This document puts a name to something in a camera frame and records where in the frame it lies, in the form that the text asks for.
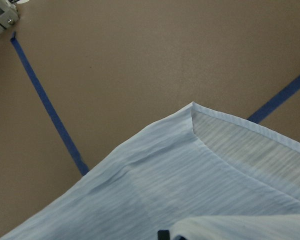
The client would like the light blue button-up shirt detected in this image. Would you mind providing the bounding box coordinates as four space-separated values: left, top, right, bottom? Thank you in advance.
3 102 300 240

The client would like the aluminium frame post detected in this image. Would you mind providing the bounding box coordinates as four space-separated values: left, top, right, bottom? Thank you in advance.
0 0 20 35

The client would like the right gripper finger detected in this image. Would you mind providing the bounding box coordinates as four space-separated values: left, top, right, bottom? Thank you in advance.
157 225 170 240

